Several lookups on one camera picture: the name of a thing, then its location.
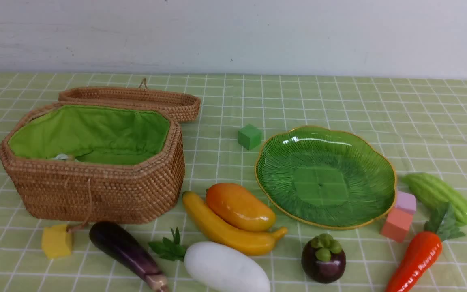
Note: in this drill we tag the orange toy mango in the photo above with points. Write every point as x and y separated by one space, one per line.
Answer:
237 206

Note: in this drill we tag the yellow toy banana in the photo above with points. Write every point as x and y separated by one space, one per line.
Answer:
217 230

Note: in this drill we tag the white toy radish green leaves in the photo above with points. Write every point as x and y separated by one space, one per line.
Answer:
214 265

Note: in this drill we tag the dark purple toy mangosteen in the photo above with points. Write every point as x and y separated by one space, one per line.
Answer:
323 259

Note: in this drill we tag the purple toy eggplant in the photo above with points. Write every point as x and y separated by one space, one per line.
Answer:
116 242

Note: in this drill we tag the green toy bitter gourd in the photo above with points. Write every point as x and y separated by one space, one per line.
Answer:
432 191

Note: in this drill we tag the orange toy carrot green leaves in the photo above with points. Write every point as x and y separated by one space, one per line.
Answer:
424 249

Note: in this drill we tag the green foam cube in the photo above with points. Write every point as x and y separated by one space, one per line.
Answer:
249 137

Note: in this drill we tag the woven wicker basket lid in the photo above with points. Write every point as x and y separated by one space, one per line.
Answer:
179 106

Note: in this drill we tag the green leaf-shaped glass plate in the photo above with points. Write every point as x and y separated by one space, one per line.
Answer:
328 179

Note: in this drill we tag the woven wicker basket green lining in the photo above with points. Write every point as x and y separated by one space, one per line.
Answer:
75 161

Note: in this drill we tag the salmon red foam cube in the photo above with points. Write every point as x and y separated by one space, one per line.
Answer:
397 225

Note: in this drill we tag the pink foam cube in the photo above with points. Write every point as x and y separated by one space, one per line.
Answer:
406 202

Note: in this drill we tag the yellow foam cube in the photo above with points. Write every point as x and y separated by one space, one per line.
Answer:
57 241

